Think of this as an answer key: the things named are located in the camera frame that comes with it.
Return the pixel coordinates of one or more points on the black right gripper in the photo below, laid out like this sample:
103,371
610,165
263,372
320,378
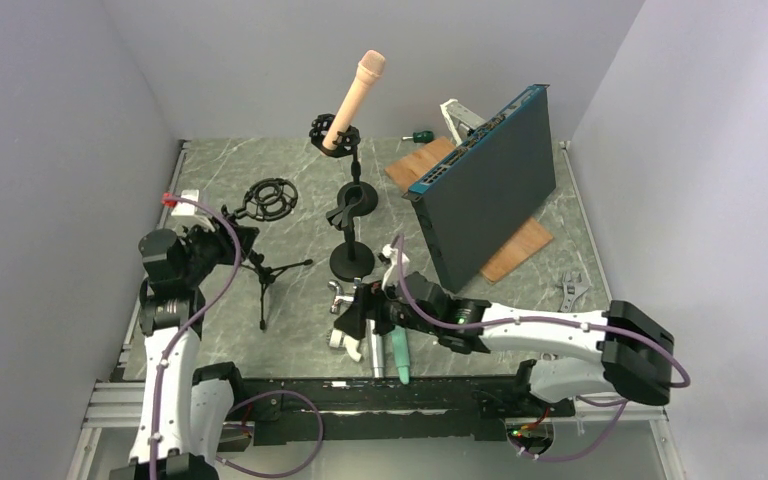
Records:
353,320

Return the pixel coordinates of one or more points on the red handled adjustable wrench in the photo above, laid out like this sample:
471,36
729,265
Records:
574,286

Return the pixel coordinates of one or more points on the silver mesh-head microphone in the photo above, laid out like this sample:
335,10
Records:
376,351

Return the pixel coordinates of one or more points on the white metal bracket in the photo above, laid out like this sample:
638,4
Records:
460,121

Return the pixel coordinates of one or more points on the mint green microphone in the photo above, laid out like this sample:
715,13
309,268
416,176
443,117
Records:
401,354

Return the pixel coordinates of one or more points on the black shock-mount tripod stand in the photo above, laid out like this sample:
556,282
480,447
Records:
266,201

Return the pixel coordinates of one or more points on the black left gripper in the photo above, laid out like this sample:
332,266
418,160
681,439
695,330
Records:
220,235

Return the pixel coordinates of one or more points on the green handled screwdriver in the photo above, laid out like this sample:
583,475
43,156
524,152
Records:
419,137

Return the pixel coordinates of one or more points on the black clip microphone stand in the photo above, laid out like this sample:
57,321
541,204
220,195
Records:
351,259

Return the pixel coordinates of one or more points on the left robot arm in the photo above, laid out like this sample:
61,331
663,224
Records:
184,406

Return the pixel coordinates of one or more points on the blue network switch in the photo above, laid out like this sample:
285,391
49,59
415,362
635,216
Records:
470,203

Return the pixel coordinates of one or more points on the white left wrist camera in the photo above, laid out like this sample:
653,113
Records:
182,205

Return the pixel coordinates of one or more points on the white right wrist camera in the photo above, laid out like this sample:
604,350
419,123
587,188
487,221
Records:
391,256

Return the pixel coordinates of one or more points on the beige pink microphone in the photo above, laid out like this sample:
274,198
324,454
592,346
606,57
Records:
369,70

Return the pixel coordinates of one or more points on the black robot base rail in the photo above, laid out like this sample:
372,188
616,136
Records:
283,410

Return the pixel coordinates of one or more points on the chrome faucet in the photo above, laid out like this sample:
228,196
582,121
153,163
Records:
342,296

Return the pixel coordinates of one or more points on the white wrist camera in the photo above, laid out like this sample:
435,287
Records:
391,256
182,205

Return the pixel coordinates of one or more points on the wooden board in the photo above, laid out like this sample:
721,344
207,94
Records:
529,239

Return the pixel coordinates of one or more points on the white plastic pipe fitting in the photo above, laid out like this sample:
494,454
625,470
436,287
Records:
338,340

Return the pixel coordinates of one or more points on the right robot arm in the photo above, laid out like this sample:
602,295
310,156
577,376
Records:
618,350

